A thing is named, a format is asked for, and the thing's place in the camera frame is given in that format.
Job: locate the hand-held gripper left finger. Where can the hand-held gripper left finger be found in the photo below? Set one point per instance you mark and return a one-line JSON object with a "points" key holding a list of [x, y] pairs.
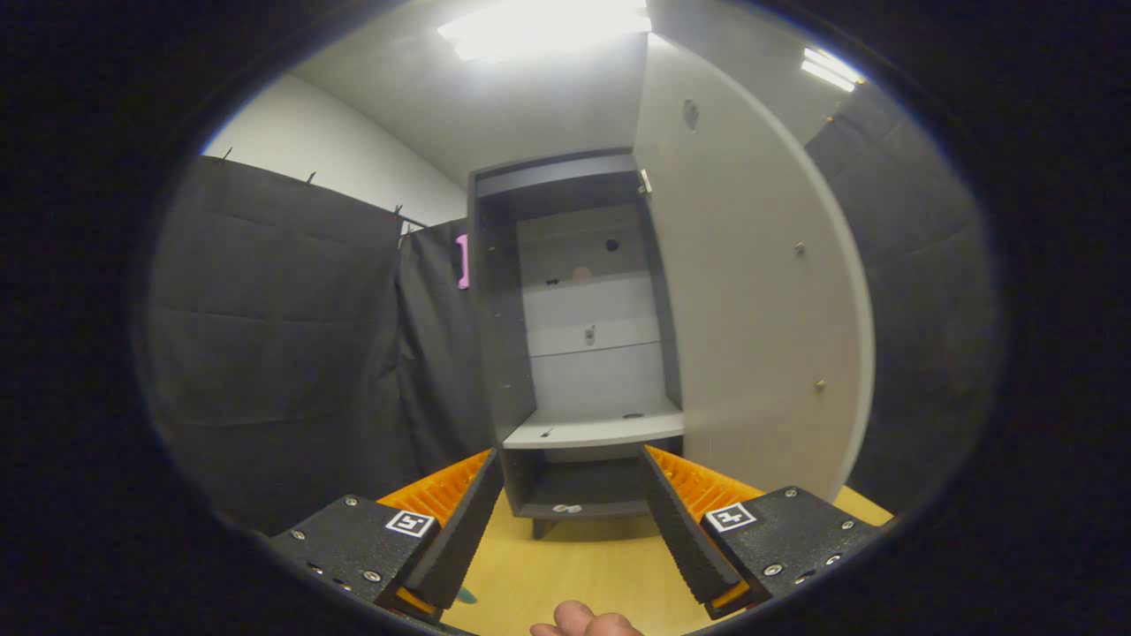
{"points": [[466, 530]]}

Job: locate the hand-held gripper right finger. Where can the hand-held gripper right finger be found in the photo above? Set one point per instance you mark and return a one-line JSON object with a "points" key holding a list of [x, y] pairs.
{"points": [[679, 530]]}

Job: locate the black backdrop cloth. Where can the black backdrop cloth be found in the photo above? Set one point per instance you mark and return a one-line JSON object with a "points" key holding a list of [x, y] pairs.
{"points": [[283, 336]]}

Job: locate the long ceiling light panel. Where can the long ceiling light panel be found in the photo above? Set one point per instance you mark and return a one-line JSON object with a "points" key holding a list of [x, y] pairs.
{"points": [[831, 69]]}

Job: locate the large ceiling light panel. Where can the large ceiling light panel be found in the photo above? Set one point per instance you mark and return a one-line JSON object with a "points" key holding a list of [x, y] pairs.
{"points": [[548, 26]]}

